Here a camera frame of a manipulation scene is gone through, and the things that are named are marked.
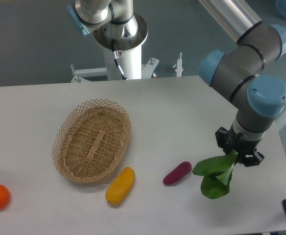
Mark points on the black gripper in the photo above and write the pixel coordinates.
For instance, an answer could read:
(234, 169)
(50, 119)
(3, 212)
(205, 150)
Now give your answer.
(247, 156)

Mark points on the green leafy vegetable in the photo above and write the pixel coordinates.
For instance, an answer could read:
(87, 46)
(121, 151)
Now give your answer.
(217, 174)

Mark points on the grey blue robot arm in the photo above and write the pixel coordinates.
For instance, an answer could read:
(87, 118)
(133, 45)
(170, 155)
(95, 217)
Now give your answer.
(235, 76)

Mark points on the woven wicker basket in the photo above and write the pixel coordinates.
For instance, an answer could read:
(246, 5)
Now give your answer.
(92, 141)

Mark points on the purple sweet potato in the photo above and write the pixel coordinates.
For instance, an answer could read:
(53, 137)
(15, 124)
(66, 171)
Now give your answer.
(176, 175)

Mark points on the yellow mango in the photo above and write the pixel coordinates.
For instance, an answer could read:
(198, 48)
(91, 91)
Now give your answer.
(120, 187)

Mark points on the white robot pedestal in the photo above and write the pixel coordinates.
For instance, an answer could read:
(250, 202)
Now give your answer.
(122, 44)

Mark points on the white metal table frame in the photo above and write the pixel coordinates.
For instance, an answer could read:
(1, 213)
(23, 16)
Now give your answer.
(91, 72)

